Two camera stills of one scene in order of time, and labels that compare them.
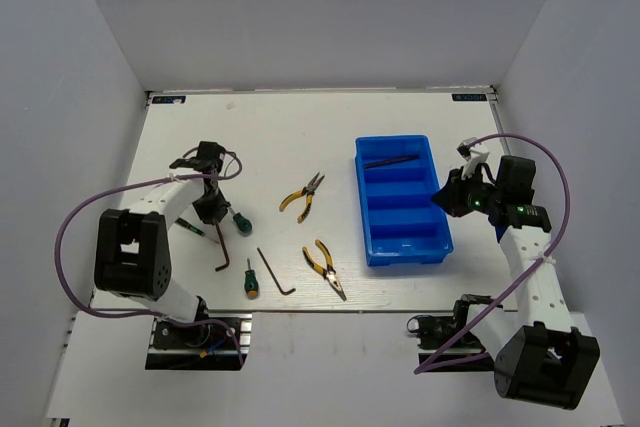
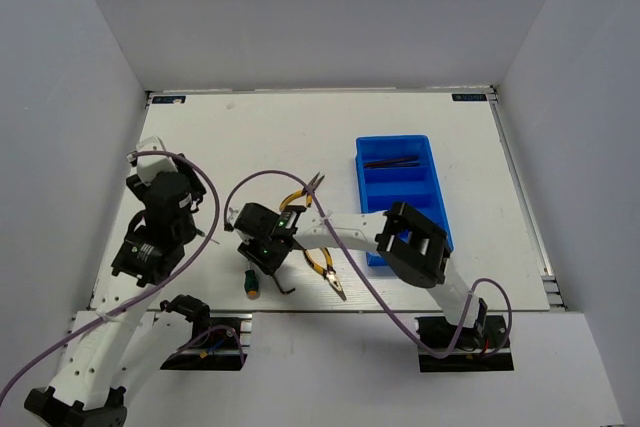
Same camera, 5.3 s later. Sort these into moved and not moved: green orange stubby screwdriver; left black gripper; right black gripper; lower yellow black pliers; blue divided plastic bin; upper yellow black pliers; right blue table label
Moved: left black gripper; right black gripper
Not moved: green orange stubby screwdriver; blue divided plastic bin; lower yellow black pliers; upper yellow black pliers; right blue table label
